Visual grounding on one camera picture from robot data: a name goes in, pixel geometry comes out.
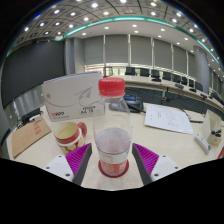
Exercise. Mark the small beige carton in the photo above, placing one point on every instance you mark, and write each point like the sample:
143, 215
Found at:
210, 125

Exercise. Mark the red and cream mug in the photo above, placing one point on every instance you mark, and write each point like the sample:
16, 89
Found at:
68, 135

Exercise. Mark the black power adapter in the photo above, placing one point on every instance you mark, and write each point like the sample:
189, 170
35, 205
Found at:
30, 115

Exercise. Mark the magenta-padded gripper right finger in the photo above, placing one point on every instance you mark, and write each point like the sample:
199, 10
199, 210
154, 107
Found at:
146, 159

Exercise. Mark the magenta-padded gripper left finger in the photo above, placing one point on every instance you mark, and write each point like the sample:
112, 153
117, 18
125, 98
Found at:
78, 159

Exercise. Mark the white printed paper sheet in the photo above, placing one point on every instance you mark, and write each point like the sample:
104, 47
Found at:
168, 118

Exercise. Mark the long curved conference desk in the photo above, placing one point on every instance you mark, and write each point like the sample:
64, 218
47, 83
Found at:
146, 83

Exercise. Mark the black desk phone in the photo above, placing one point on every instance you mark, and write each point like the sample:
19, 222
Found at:
135, 104

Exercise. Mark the white paper ream box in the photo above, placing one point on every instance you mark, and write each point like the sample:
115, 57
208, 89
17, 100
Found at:
70, 96

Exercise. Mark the group of round ceiling lights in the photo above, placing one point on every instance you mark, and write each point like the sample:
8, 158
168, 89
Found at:
94, 5

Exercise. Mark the row of black office chairs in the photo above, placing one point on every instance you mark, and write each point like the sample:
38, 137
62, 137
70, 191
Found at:
155, 73

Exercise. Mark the clear red-capped water bottle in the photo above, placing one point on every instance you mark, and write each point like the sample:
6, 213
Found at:
112, 146

